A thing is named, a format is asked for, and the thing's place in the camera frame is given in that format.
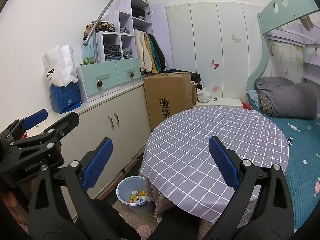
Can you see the white plastic bag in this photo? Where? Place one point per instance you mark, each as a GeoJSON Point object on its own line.
{"type": "Point", "coordinates": [203, 95]}

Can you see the white paper shopping bag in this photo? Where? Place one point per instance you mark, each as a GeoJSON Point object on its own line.
{"type": "Point", "coordinates": [59, 66]}

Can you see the purple white shelf unit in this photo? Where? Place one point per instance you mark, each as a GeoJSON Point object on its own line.
{"type": "Point", "coordinates": [128, 15]}

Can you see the blue plastic trash bin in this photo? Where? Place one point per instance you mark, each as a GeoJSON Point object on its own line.
{"type": "Point", "coordinates": [124, 190]}

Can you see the red storage box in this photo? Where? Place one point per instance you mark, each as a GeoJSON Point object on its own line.
{"type": "Point", "coordinates": [245, 106]}

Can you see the teal bunk bed frame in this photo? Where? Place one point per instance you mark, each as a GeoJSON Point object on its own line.
{"type": "Point", "coordinates": [275, 15]}

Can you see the grey folded blanket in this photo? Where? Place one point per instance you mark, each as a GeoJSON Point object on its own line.
{"type": "Point", "coordinates": [282, 98]}

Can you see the white foam board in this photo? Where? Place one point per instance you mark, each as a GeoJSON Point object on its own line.
{"type": "Point", "coordinates": [220, 102]}

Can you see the teal drawer unit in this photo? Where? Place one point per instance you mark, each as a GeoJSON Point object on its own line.
{"type": "Point", "coordinates": [99, 79]}

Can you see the large brown cardboard box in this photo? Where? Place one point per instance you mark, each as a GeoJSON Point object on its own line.
{"type": "Point", "coordinates": [167, 94]}

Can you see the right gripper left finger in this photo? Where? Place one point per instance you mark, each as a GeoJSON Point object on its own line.
{"type": "Point", "coordinates": [49, 217]}

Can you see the person's left hand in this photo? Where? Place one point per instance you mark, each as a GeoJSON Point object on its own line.
{"type": "Point", "coordinates": [17, 212]}

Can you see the pink slipper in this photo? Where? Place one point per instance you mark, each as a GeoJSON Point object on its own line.
{"type": "Point", "coordinates": [144, 231]}

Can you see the blue gift bag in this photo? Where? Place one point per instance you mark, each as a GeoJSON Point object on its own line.
{"type": "Point", "coordinates": [65, 99]}

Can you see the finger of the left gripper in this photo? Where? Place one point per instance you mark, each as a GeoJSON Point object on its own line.
{"type": "Point", "coordinates": [61, 124]}
{"type": "Point", "coordinates": [35, 119]}

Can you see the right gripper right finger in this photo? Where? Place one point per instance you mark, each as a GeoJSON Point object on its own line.
{"type": "Point", "coordinates": [260, 207]}

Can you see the yellow white carton box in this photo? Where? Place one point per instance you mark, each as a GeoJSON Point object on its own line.
{"type": "Point", "coordinates": [137, 197]}

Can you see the hanging clothes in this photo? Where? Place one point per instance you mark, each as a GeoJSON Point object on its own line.
{"type": "Point", "coordinates": [151, 58]}

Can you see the grey checked tablecloth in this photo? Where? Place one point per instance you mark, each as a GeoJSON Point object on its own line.
{"type": "Point", "coordinates": [186, 160]}

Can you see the white low cabinet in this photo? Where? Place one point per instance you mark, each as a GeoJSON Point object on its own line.
{"type": "Point", "coordinates": [121, 116]}

